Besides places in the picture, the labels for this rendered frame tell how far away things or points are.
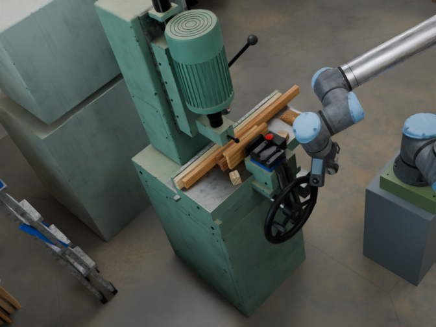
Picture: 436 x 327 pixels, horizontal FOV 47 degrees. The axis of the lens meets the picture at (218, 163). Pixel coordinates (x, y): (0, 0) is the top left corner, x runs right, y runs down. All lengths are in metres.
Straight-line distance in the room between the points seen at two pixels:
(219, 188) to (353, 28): 2.53
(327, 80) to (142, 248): 1.68
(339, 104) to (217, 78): 0.40
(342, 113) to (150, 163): 0.97
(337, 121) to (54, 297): 1.99
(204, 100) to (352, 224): 1.41
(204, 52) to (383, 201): 1.10
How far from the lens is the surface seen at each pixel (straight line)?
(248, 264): 2.28
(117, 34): 1.87
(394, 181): 2.24
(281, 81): 3.73
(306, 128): 1.57
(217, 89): 1.71
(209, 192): 1.91
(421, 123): 2.10
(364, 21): 4.26
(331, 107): 1.59
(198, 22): 1.64
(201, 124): 1.93
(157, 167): 2.20
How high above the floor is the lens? 2.35
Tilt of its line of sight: 47 degrees down
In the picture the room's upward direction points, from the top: 16 degrees counter-clockwise
